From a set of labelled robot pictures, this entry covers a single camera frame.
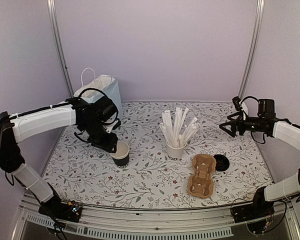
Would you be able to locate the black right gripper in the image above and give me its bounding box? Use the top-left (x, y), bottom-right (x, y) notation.
top-left (220, 111), bottom-right (265, 138)

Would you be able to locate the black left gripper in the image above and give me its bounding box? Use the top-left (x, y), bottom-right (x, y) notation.
top-left (81, 119), bottom-right (118, 153)

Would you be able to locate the black paper coffee cup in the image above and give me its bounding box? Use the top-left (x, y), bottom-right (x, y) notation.
top-left (110, 141), bottom-right (130, 169)

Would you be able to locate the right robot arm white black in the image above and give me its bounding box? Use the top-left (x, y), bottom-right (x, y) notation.
top-left (219, 96), bottom-right (300, 223)

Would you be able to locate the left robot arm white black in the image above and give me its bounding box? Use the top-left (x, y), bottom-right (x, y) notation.
top-left (0, 92), bottom-right (120, 217)

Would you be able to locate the bundle of white wrapped straws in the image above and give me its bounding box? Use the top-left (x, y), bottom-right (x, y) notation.
top-left (159, 107), bottom-right (200, 149)

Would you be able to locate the floral patterned table mat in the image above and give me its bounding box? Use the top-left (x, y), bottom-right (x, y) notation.
top-left (43, 102), bottom-right (272, 209)

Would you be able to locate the white paper cup holding straws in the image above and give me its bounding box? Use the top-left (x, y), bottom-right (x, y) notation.
top-left (166, 143), bottom-right (186, 161)

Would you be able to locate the brown cardboard cup carrier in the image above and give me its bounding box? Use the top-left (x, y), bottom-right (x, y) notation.
top-left (187, 154), bottom-right (216, 199)

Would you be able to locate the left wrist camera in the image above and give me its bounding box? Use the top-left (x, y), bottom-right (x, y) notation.
top-left (103, 119), bottom-right (121, 133)

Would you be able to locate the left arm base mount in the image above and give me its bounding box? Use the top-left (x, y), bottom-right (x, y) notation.
top-left (38, 199), bottom-right (83, 223)

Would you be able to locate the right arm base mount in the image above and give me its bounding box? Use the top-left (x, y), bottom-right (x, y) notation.
top-left (230, 202), bottom-right (275, 235)

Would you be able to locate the front aluminium rail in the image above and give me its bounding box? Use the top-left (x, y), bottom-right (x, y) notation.
top-left (11, 194), bottom-right (300, 240)

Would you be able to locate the right aluminium frame post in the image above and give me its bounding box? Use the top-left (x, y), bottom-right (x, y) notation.
top-left (238, 0), bottom-right (265, 99)

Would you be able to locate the aluminium frame post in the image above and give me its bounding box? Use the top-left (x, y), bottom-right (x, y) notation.
top-left (238, 0), bottom-right (265, 99)
top-left (46, 0), bottom-right (74, 97)

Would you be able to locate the left aluminium frame post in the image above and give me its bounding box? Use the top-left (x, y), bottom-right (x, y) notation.
top-left (46, 0), bottom-right (74, 97)

